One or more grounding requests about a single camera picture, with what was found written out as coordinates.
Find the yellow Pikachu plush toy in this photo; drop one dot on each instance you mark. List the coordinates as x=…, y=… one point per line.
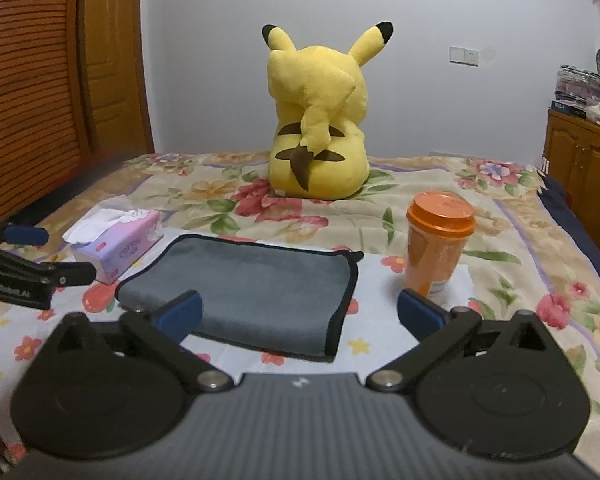
x=320, y=98

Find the wooden slatted door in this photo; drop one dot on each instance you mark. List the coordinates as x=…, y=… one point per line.
x=72, y=93

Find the stack of folded fabrics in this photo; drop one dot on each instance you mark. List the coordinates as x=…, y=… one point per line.
x=577, y=86

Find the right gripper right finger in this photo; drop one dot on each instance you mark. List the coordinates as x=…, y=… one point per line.
x=441, y=336

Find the purple tissue box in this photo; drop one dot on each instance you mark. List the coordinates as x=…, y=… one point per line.
x=112, y=239

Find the white fruit print cloth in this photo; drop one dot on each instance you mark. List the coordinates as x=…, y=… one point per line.
x=371, y=333

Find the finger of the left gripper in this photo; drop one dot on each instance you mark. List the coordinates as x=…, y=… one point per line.
x=22, y=235

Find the purple and grey towel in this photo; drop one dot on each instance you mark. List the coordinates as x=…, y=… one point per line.
x=279, y=299

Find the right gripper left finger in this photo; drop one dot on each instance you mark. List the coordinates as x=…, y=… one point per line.
x=157, y=336

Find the orange lidded cup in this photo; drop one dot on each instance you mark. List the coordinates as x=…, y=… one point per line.
x=439, y=226

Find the wooden sideboard cabinet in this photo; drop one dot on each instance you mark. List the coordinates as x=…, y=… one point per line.
x=572, y=150

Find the white wall switch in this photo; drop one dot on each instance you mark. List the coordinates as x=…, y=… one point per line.
x=464, y=56

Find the floral bed sheet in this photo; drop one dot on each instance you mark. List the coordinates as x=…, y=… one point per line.
x=522, y=255

